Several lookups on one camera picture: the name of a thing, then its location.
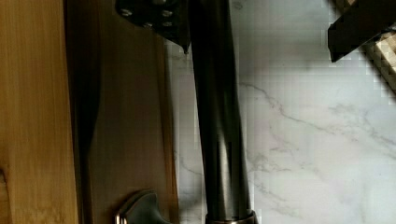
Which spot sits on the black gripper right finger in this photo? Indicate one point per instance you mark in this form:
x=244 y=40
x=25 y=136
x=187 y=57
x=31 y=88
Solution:
x=364 y=20

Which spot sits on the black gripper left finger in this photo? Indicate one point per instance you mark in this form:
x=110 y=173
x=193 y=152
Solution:
x=167 y=18

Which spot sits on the wooden drawer front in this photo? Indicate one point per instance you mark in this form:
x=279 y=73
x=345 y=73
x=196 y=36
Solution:
x=121 y=112

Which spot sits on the wooden drawer cabinet top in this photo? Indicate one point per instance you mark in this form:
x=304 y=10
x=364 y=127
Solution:
x=36 y=141

